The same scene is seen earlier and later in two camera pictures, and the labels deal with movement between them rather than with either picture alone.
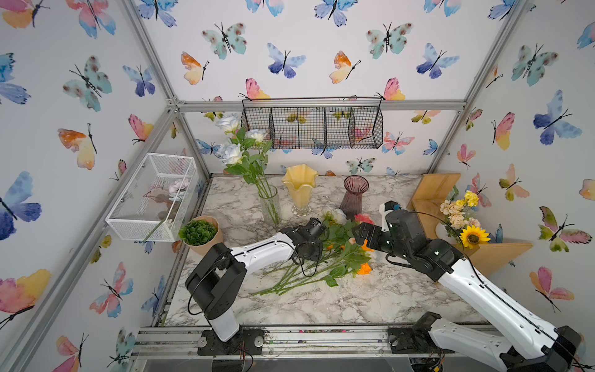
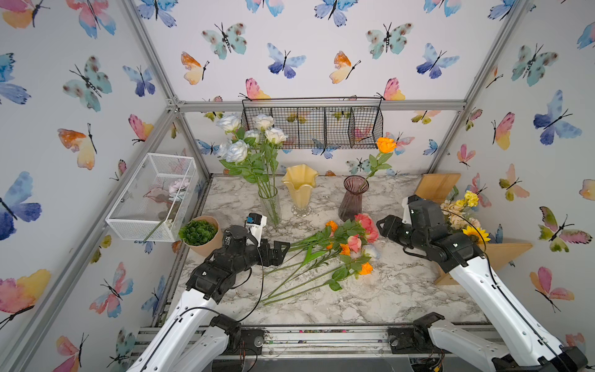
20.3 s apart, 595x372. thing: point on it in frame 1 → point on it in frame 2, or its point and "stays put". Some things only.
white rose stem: x=339 y=216 → x=275 y=135
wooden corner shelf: x=433 y=190 stays put
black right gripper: x=367 y=227 → x=392 y=227
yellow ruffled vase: x=300 y=180 stays put
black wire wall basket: x=331 y=122 stays put
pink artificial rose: x=363 y=218 stays put
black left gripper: x=318 y=254 → x=276 y=257
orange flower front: x=365 y=269 stays put
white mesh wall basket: x=154 y=201 stays put
